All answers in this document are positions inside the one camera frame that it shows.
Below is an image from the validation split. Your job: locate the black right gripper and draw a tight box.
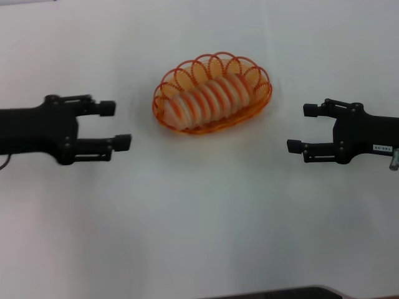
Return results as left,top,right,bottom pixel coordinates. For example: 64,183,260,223
287,98,399,164

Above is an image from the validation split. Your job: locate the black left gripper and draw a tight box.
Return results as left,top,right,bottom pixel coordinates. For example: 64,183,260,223
0,95,132,166

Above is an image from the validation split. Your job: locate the orange woven plastic basket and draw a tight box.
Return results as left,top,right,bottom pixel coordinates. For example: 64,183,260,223
151,51,274,135

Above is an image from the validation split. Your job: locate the orange striped bread loaf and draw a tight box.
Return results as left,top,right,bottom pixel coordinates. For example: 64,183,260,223
163,74,252,130

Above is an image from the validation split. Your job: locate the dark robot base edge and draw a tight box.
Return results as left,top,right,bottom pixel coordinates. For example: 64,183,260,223
202,284,347,299

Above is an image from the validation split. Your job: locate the metal plug on right gripper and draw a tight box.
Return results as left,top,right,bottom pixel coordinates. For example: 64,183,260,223
388,149,399,171

